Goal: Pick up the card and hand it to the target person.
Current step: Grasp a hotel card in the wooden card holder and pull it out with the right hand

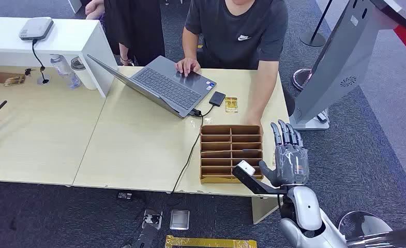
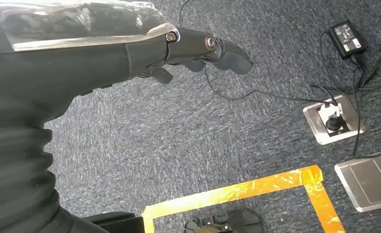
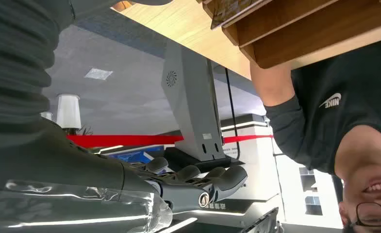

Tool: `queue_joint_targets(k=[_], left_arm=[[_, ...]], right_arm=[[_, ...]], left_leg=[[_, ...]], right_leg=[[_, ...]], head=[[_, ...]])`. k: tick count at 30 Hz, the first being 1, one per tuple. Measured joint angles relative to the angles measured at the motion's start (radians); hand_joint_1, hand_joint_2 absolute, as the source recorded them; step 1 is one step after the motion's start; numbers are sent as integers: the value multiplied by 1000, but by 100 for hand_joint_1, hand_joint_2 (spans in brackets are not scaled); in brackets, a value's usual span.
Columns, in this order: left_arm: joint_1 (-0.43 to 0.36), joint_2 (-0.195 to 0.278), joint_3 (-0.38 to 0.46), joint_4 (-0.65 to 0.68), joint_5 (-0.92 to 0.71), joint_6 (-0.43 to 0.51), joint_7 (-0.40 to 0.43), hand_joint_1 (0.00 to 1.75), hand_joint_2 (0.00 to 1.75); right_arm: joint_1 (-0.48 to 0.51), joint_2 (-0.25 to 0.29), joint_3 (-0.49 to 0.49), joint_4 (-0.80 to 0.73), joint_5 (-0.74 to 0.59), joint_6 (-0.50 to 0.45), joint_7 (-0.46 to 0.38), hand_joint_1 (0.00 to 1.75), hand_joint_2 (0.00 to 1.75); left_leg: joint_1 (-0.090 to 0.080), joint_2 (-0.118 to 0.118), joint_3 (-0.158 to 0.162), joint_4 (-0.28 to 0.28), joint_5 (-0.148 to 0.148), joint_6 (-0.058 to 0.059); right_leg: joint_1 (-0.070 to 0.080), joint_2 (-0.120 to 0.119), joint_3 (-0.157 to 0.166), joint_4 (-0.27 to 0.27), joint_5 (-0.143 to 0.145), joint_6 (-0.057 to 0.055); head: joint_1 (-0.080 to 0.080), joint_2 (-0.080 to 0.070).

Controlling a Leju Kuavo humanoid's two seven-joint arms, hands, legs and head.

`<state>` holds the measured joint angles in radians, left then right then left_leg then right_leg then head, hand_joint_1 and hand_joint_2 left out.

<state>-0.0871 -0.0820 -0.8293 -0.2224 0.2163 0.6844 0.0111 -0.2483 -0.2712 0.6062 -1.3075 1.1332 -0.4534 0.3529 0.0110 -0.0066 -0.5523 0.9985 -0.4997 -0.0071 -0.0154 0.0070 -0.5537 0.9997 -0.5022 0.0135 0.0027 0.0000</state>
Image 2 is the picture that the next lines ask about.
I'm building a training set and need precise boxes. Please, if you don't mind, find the closed silver floor plate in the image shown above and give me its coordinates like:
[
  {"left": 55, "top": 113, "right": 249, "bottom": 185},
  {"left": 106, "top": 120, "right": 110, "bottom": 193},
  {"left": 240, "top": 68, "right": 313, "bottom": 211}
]
[{"left": 334, "top": 152, "right": 381, "bottom": 214}]

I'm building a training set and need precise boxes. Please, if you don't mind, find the left wrist camera bracket black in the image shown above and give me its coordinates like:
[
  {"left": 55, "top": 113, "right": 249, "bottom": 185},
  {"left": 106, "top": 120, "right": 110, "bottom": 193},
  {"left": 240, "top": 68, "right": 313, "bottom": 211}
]
[{"left": 83, "top": 211, "right": 145, "bottom": 233}]

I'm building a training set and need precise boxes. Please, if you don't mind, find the long thin black cable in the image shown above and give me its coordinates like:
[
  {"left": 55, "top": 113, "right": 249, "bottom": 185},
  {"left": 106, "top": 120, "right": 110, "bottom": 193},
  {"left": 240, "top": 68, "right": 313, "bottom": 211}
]
[{"left": 179, "top": 0, "right": 331, "bottom": 105}]

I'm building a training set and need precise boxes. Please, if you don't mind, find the black robot foot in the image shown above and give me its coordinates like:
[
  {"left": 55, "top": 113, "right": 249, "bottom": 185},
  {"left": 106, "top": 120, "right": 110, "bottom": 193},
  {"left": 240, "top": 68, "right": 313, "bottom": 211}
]
[{"left": 183, "top": 208, "right": 264, "bottom": 233}]

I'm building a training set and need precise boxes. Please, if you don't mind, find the yellow floor tape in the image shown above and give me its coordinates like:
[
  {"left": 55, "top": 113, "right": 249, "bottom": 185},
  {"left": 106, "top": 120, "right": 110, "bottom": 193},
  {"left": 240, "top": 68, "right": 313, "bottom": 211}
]
[{"left": 141, "top": 165, "right": 347, "bottom": 233}]

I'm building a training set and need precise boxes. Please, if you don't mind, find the thin black floor cable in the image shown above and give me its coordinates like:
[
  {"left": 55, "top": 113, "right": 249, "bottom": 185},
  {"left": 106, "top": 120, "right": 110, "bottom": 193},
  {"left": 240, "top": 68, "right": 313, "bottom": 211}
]
[{"left": 352, "top": 86, "right": 363, "bottom": 158}]

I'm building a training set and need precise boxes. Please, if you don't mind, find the black adapter cable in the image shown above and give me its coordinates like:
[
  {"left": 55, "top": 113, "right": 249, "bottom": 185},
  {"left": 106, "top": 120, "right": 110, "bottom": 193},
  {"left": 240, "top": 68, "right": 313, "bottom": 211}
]
[{"left": 310, "top": 30, "right": 381, "bottom": 105}]

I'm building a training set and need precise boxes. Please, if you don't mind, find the open silver floor socket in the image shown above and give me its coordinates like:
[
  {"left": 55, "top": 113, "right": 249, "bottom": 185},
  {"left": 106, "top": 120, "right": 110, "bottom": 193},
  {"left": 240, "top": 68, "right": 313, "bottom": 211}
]
[{"left": 302, "top": 94, "right": 367, "bottom": 146}]

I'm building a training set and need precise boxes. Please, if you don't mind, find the white plug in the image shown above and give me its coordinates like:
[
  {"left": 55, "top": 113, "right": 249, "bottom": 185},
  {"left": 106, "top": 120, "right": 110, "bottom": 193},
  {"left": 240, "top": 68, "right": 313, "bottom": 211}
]
[{"left": 317, "top": 102, "right": 344, "bottom": 120}]

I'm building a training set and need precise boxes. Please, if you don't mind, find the black plug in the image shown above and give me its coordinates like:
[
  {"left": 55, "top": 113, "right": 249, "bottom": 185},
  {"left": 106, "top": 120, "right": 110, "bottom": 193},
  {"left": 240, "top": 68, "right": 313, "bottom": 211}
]
[{"left": 325, "top": 117, "right": 345, "bottom": 132}]

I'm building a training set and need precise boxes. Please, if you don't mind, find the black power adapter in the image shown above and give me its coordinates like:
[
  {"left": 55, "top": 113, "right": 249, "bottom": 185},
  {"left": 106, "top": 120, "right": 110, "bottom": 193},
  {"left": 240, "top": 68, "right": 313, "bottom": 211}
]
[{"left": 326, "top": 19, "right": 368, "bottom": 61}]

